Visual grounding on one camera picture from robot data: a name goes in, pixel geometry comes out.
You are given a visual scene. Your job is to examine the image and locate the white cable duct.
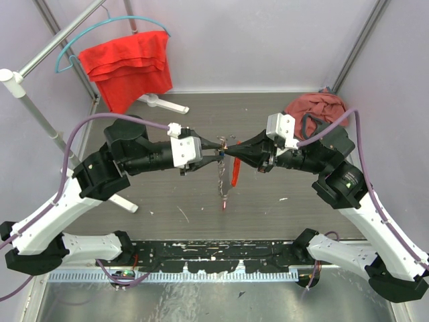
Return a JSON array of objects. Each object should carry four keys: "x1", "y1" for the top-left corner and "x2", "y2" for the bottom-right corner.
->
[{"x1": 48, "y1": 269, "x2": 299, "y2": 283}]

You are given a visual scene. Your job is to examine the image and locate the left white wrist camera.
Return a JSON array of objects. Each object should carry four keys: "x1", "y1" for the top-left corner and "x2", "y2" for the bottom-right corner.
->
[{"x1": 167, "y1": 123, "x2": 202, "y2": 168}]

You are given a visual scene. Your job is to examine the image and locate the white clothes rack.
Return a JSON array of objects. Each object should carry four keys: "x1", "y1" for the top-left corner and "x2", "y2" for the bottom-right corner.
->
[{"x1": 0, "y1": 0, "x2": 190, "y2": 213}]

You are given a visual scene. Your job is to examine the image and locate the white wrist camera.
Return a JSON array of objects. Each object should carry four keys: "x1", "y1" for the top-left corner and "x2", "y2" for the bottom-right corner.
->
[
  {"x1": 167, "y1": 123, "x2": 202, "y2": 168},
  {"x1": 265, "y1": 113, "x2": 298, "y2": 150}
]

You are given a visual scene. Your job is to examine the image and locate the red cloth on hanger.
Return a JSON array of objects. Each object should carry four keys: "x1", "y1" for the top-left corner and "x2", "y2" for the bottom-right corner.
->
[{"x1": 78, "y1": 31, "x2": 172, "y2": 114}]

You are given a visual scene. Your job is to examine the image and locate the metal key organizer red handle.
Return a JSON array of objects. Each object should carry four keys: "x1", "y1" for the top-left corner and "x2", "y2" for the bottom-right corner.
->
[{"x1": 214, "y1": 134, "x2": 243, "y2": 212}]

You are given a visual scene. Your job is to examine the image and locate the teal clothes hanger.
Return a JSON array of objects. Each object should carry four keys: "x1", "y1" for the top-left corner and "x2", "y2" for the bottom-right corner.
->
[{"x1": 54, "y1": 5, "x2": 171, "y2": 74}]

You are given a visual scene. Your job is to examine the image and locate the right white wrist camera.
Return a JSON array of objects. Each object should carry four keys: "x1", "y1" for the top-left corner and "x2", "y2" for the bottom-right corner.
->
[{"x1": 265, "y1": 113, "x2": 298, "y2": 150}]

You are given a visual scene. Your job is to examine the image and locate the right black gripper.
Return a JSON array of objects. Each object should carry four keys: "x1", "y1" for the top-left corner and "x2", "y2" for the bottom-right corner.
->
[{"x1": 225, "y1": 127, "x2": 328, "y2": 174}]

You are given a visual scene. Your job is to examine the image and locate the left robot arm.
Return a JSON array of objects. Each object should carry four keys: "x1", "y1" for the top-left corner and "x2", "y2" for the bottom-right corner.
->
[{"x1": 1, "y1": 113, "x2": 221, "y2": 276}]

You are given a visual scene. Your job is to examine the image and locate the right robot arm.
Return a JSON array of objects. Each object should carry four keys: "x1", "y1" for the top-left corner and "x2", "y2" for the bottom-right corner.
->
[{"x1": 225, "y1": 127, "x2": 428, "y2": 303}]

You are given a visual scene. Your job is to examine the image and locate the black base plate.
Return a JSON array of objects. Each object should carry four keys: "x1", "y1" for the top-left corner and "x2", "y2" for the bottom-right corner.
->
[{"x1": 130, "y1": 239, "x2": 309, "y2": 274}]

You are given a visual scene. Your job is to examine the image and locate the pink shirt grey trim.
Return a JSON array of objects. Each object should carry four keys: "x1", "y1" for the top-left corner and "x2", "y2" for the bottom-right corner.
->
[{"x1": 284, "y1": 87, "x2": 347, "y2": 140}]

